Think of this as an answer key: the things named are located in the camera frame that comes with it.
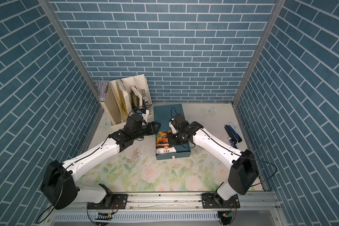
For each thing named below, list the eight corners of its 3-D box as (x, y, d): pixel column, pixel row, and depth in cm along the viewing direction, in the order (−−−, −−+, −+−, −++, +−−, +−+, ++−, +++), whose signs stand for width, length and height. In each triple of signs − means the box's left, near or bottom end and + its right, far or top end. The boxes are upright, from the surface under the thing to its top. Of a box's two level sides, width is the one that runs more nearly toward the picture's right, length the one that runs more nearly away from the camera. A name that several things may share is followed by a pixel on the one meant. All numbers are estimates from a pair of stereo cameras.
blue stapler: (238, 142, 99) (239, 140, 97) (228, 126, 108) (229, 124, 106) (241, 141, 100) (242, 140, 98) (230, 126, 109) (231, 124, 107)
